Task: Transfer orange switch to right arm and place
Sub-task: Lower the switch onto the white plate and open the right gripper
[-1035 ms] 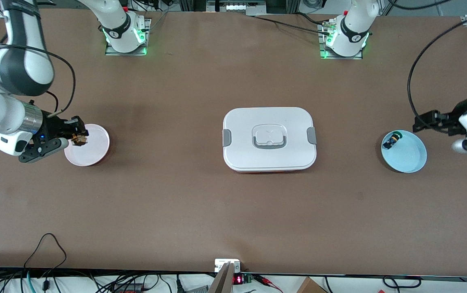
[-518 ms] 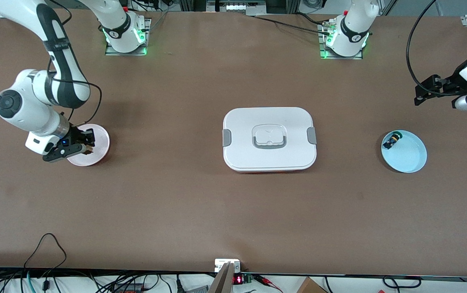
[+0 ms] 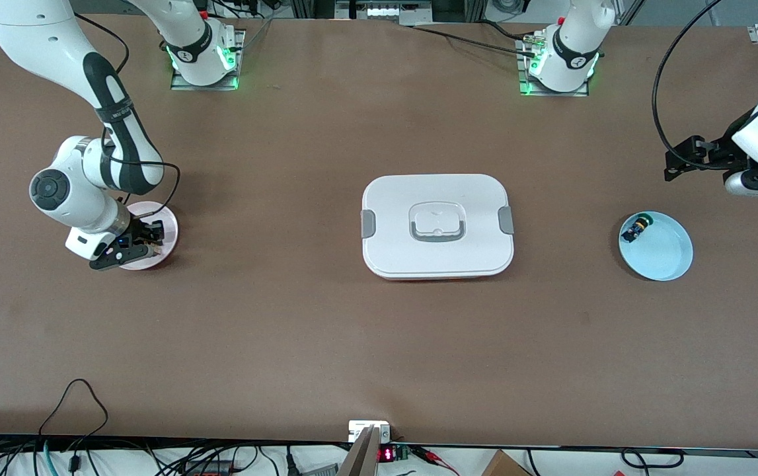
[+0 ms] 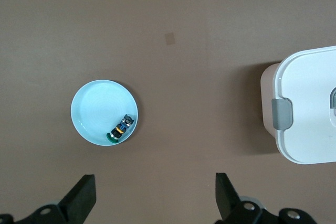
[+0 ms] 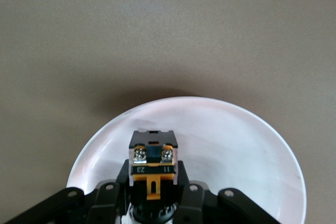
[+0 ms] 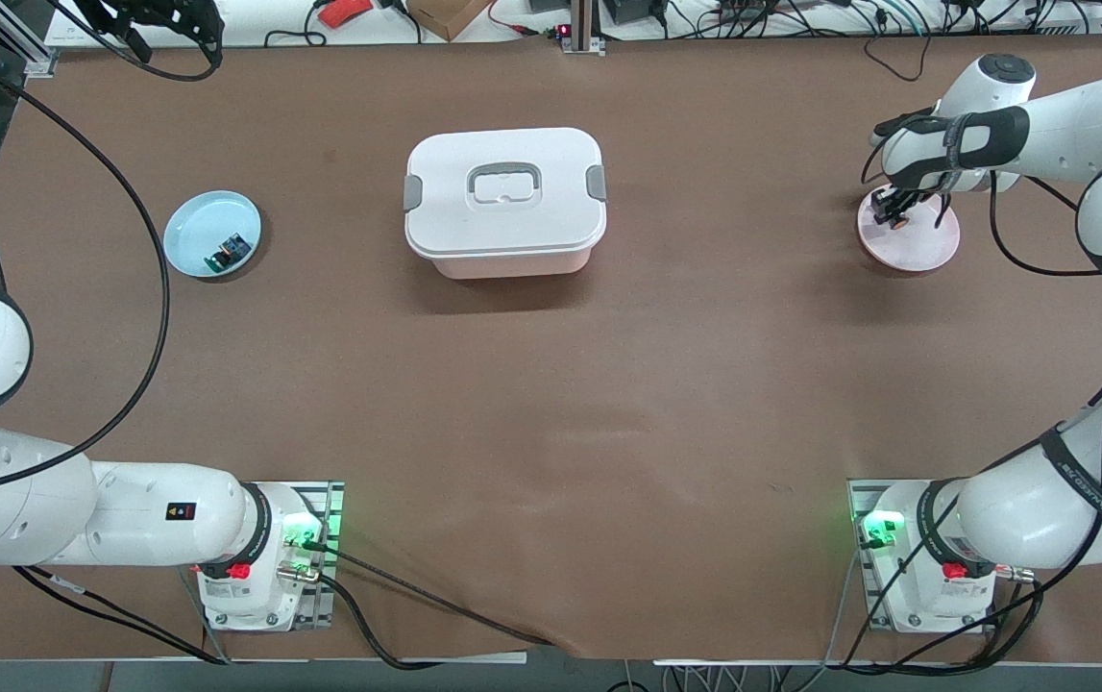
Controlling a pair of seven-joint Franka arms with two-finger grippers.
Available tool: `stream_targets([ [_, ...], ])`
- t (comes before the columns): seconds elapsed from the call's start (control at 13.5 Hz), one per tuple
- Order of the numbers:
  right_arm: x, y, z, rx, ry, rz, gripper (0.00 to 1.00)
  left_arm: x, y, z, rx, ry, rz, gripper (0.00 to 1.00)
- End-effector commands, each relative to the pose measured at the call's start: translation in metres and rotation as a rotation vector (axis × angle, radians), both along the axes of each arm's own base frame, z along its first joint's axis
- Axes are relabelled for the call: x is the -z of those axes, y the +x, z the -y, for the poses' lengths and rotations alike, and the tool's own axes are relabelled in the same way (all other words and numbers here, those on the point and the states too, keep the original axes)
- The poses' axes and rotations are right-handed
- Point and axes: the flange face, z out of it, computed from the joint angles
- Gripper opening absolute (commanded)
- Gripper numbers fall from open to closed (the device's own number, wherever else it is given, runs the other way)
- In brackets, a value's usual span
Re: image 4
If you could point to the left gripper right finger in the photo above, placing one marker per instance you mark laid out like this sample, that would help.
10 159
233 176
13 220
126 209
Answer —
231 208

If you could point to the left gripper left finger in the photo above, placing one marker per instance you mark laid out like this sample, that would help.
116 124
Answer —
76 203

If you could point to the light blue round plate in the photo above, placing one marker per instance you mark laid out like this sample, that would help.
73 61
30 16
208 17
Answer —
97 106

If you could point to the white lidded storage box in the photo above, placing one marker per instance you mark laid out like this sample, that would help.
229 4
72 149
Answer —
307 119

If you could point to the green push button switch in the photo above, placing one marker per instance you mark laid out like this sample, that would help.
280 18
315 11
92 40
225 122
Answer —
120 129

